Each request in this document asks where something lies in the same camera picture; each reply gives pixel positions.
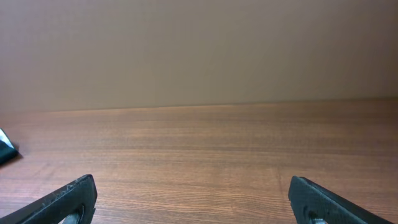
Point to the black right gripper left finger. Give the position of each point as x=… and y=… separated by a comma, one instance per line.
x=72, y=203

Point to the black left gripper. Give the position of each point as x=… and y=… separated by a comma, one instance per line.
x=8, y=150

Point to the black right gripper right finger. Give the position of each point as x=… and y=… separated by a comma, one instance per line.
x=311, y=203

